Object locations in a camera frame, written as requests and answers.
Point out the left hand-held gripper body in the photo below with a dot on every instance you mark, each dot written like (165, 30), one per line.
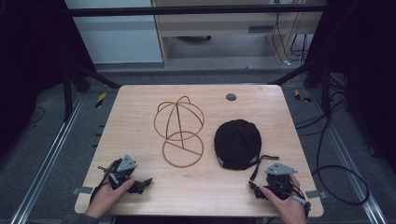
(126, 164)

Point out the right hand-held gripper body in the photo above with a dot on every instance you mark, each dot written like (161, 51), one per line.
(279, 169)

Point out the black baseball cap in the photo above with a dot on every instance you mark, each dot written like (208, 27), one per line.
(237, 144)

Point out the person's left hand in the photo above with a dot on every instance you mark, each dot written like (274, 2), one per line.
(104, 199)

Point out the person's right hand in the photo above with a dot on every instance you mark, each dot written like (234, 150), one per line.
(291, 210)

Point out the yellow black floor tape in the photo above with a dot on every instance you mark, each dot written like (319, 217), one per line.
(100, 100)
(300, 97)

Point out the grey round table grommet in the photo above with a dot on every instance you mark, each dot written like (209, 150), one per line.
(231, 97)

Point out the black metal stand leg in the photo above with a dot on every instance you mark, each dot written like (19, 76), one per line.
(326, 93)
(67, 93)

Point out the white cabinet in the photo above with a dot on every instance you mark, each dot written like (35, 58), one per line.
(118, 40)

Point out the dark curtain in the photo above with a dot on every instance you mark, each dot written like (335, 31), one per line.
(367, 77)
(31, 62)

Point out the light wooden desk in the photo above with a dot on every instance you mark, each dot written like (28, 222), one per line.
(218, 26)

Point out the metal table bracket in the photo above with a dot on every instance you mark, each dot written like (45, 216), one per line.
(82, 190)
(316, 194)

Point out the aluminium floor rail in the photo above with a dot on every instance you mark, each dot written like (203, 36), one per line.
(49, 155)
(348, 161)

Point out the black metal frame bar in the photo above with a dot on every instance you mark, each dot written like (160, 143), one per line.
(193, 11)

